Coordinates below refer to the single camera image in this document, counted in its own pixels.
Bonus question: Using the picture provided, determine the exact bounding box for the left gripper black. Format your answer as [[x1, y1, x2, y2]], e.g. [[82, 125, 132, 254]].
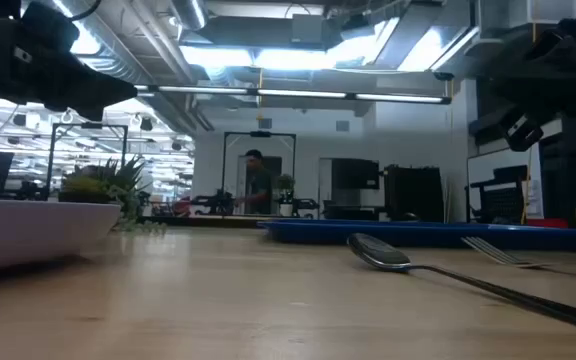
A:
[[0, 18, 139, 122]]

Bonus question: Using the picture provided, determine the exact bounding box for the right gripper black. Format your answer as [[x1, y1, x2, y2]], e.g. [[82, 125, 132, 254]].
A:
[[487, 22, 576, 153]]

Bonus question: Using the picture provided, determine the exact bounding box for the fork with wooden handle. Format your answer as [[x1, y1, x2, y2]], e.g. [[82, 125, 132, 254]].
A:
[[461, 235, 576, 280]]

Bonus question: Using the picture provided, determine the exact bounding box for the white round plate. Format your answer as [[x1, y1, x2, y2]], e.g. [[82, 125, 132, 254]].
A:
[[0, 198, 122, 272]]

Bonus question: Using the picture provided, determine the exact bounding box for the dark metal spoon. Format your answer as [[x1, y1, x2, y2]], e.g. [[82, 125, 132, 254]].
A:
[[346, 232, 576, 336]]

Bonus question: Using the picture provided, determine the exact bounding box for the blue plastic tray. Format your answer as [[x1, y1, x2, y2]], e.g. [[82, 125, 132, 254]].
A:
[[257, 218, 576, 253]]

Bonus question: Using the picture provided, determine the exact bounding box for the black perforated rack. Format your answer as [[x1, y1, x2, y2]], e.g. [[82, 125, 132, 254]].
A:
[[464, 164, 529, 225]]

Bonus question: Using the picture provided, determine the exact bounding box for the red box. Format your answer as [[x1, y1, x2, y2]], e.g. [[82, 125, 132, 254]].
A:
[[526, 217, 569, 230]]

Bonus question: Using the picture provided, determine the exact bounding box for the succulent plant in black pot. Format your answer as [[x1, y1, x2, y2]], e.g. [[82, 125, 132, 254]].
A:
[[59, 155, 168, 235]]

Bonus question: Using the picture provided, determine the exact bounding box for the black cabinet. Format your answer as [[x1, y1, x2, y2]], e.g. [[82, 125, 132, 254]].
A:
[[383, 164, 446, 223]]

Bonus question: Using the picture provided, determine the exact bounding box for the person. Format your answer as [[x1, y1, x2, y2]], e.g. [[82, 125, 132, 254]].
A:
[[235, 148, 275, 216]]

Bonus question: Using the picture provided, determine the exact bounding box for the long ceiling light bar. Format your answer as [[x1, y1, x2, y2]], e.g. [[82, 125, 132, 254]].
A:
[[135, 83, 453, 106]]

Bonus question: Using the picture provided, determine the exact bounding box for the small plant in white pot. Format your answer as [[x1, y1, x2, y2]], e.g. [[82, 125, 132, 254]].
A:
[[274, 173, 297, 218]]

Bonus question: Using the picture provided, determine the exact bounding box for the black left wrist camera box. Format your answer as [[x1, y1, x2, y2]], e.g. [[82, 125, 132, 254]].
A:
[[20, 2, 81, 51]]

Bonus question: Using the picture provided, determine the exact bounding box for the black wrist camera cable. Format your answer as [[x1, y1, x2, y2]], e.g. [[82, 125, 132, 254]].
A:
[[70, 0, 103, 22]]

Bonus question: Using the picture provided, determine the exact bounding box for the black workstation frame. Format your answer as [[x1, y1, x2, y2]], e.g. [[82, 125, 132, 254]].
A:
[[46, 121, 130, 201], [221, 130, 298, 217]]

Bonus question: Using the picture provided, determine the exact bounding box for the black wall screen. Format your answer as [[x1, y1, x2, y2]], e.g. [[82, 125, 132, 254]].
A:
[[330, 158, 381, 192]]

